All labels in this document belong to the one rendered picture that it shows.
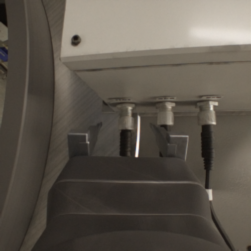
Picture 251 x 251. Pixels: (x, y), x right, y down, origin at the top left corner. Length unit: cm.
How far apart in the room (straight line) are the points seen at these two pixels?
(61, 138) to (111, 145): 6
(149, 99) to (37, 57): 14
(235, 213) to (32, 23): 30
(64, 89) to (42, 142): 7
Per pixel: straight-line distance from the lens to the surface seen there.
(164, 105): 16
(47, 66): 24
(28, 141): 20
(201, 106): 17
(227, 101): 18
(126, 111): 16
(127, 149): 16
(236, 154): 21
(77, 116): 22
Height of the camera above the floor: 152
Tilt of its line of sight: 2 degrees down
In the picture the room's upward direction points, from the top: 48 degrees clockwise
